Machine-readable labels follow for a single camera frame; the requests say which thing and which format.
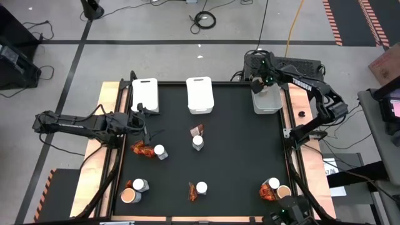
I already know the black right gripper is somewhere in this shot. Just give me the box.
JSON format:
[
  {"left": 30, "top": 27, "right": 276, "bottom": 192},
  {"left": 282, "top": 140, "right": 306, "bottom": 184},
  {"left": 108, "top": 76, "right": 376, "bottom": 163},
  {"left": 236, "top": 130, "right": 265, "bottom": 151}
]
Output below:
[{"left": 251, "top": 51, "right": 282, "bottom": 94}]

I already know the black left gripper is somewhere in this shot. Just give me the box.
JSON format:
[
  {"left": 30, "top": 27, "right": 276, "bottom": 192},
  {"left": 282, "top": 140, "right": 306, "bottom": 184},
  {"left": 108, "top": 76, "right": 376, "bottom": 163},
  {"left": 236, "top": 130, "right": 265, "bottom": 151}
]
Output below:
[{"left": 124, "top": 102, "right": 166, "bottom": 146}]

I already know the white-lid spice jar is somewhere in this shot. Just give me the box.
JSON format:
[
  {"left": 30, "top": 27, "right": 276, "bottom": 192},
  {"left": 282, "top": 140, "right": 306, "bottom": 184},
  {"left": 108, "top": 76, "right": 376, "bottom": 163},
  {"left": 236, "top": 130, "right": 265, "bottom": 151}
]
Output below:
[
  {"left": 132, "top": 177, "right": 150, "bottom": 193},
  {"left": 264, "top": 177, "right": 281, "bottom": 191},
  {"left": 153, "top": 144, "right": 169, "bottom": 161},
  {"left": 191, "top": 134, "right": 205, "bottom": 152},
  {"left": 196, "top": 181, "right": 209, "bottom": 196}
]

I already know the white plastic storage bin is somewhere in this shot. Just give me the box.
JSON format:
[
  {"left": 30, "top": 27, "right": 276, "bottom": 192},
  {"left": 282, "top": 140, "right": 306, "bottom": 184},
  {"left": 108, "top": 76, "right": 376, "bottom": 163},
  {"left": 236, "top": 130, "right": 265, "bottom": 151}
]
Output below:
[
  {"left": 131, "top": 77, "right": 159, "bottom": 113},
  {"left": 251, "top": 81, "right": 284, "bottom": 115},
  {"left": 186, "top": 76, "right": 215, "bottom": 115}
]

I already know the black perforated computer case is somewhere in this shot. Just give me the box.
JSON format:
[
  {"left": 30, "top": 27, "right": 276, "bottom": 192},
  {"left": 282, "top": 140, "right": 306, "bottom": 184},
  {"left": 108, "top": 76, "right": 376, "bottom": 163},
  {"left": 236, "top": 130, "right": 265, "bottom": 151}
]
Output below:
[{"left": 243, "top": 53, "right": 326, "bottom": 94}]

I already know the light wooden table side board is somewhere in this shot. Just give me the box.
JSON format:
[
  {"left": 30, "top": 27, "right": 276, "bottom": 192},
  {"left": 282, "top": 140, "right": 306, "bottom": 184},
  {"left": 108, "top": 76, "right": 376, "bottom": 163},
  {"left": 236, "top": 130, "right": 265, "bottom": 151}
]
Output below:
[
  {"left": 69, "top": 81, "right": 126, "bottom": 219},
  {"left": 286, "top": 81, "right": 338, "bottom": 219}
]

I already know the white paper sheet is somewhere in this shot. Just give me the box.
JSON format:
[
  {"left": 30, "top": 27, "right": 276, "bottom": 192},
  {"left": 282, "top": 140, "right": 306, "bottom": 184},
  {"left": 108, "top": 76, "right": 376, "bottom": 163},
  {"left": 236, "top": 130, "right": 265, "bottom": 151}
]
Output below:
[{"left": 323, "top": 157, "right": 348, "bottom": 198}]

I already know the black orange-striped floor mat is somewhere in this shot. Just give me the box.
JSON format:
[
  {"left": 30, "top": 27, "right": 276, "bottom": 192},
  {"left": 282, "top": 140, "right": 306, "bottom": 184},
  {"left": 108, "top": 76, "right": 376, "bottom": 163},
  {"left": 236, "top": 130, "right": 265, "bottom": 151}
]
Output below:
[
  {"left": 357, "top": 0, "right": 400, "bottom": 48},
  {"left": 321, "top": 0, "right": 379, "bottom": 48},
  {"left": 33, "top": 167, "right": 81, "bottom": 223}
]

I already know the grey cart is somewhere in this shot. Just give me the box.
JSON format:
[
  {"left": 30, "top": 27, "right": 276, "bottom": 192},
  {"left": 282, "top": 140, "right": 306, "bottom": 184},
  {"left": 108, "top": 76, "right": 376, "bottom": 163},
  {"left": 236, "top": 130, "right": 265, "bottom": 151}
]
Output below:
[{"left": 357, "top": 88, "right": 400, "bottom": 225}]

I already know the black floor stand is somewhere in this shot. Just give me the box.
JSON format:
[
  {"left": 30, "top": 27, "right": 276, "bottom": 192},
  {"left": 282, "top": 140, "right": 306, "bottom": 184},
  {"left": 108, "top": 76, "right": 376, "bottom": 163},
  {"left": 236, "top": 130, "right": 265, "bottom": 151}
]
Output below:
[{"left": 80, "top": 0, "right": 105, "bottom": 21}]

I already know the black device with green light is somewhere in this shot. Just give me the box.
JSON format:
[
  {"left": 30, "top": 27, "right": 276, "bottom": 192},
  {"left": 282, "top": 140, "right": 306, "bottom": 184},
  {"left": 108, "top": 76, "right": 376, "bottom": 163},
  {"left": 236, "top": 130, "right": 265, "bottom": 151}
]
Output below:
[{"left": 270, "top": 196, "right": 312, "bottom": 225}]

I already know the brown cardboard box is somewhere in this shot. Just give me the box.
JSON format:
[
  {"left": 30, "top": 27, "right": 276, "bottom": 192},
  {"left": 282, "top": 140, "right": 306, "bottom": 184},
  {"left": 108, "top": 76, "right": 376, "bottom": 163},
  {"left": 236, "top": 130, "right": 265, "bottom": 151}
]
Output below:
[{"left": 367, "top": 42, "right": 400, "bottom": 86}]

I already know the black beam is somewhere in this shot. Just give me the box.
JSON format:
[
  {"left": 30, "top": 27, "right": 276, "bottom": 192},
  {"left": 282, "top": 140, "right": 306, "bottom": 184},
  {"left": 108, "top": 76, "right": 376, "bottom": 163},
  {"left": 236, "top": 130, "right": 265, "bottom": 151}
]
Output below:
[{"left": 326, "top": 160, "right": 391, "bottom": 189}]

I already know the black equipment case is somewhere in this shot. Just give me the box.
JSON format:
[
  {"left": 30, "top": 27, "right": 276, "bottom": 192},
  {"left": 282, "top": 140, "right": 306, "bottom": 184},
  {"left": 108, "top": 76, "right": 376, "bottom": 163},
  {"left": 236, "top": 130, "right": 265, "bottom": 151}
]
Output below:
[{"left": 0, "top": 36, "right": 43, "bottom": 91}]

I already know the black device with pink screen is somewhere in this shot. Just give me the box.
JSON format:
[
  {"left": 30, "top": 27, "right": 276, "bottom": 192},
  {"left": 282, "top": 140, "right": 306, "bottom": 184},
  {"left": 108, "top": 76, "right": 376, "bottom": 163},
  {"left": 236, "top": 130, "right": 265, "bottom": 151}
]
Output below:
[{"left": 378, "top": 84, "right": 400, "bottom": 124}]

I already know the black cabinet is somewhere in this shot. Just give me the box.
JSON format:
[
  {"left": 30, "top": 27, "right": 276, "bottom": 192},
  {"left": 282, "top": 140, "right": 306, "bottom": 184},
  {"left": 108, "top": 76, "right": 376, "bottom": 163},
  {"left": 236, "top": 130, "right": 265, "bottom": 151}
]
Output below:
[{"left": 0, "top": 4, "right": 43, "bottom": 54}]

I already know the yellow cable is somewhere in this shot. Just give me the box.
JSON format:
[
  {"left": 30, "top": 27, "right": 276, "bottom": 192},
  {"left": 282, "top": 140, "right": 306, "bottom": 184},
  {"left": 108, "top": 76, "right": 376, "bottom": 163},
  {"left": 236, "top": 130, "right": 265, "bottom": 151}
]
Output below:
[{"left": 284, "top": 0, "right": 306, "bottom": 58}]

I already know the coiled black cable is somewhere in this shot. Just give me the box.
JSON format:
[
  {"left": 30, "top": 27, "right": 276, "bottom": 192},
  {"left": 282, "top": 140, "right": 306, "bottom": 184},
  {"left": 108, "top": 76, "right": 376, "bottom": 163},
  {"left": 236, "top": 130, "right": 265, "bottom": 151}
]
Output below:
[{"left": 189, "top": 11, "right": 217, "bottom": 34}]

